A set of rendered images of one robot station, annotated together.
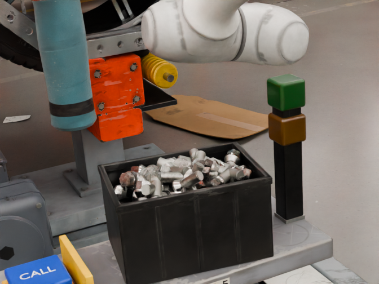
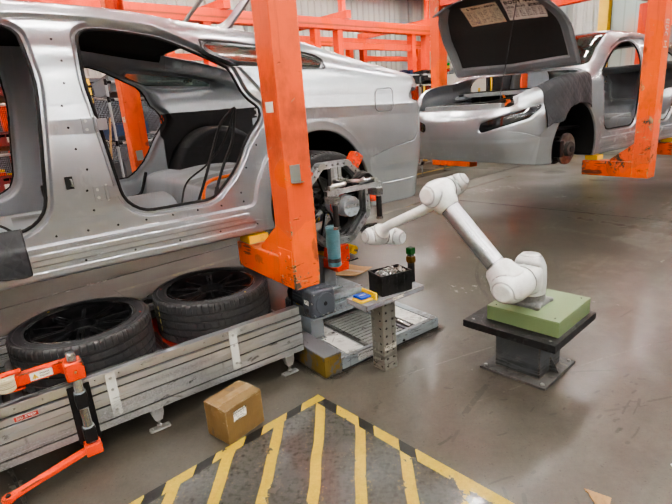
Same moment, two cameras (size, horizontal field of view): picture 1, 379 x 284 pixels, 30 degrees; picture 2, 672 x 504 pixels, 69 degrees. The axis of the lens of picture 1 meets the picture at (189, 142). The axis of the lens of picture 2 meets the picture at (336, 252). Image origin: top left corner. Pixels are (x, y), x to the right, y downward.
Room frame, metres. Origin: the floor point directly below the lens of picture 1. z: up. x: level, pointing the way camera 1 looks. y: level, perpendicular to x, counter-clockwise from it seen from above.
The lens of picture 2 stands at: (-1.61, 0.84, 1.46)
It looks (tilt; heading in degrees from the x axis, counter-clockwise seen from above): 17 degrees down; 348
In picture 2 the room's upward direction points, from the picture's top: 4 degrees counter-clockwise
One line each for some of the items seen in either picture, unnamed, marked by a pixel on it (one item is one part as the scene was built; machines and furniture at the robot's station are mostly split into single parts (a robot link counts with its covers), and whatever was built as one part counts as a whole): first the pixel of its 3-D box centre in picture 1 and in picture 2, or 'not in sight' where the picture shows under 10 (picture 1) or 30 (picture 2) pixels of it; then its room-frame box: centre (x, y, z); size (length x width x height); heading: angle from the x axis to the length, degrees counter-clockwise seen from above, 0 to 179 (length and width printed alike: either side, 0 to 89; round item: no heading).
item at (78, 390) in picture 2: not in sight; (82, 403); (0.47, 1.56, 0.30); 0.09 x 0.05 x 0.50; 113
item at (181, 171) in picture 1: (184, 205); (390, 278); (0.85, 0.01, 0.51); 0.20 x 0.14 x 0.13; 104
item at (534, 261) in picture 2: not in sight; (529, 272); (0.54, -0.65, 0.55); 0.18 x 0.16 x 0.22; 122
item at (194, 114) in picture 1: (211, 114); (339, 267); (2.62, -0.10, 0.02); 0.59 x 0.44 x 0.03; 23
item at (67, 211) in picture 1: (97, 142); (326, 274); (1.62, 0.23, 0.32); 0.40 x 0.30 x 0.28; 113
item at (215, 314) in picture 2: not in sight; (213, 302); (1.23, 0.99, 0.39); 0.66 x 0.66 x 0.24
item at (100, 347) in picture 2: not in sight; (85, 341); (0.95, 1.64, 0.39); 0.66 x 0.66 x 0.24
